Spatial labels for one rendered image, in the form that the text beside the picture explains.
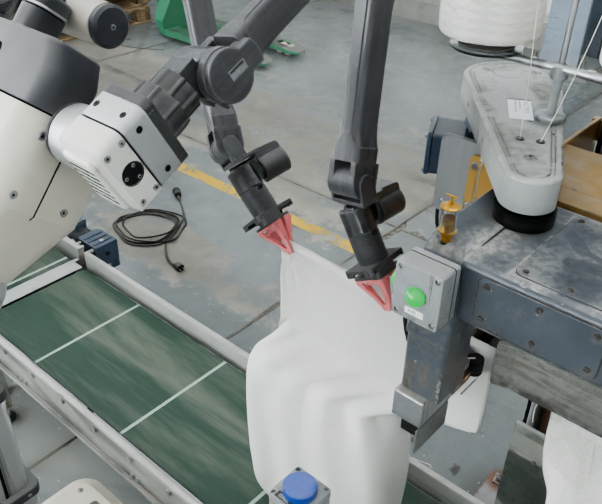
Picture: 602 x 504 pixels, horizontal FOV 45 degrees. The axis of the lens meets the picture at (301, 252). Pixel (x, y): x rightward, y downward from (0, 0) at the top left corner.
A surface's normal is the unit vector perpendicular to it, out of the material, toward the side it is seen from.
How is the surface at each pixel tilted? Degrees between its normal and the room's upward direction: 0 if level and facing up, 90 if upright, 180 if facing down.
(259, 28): 71
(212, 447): 0
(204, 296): 0
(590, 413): 90
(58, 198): 90
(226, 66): 77
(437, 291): 90
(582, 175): 0
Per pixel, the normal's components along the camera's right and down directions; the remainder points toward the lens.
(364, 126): 0.62, 0.15
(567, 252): 0.02, -0.84
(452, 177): -0.66, 0.40
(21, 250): 0.38, 0.81
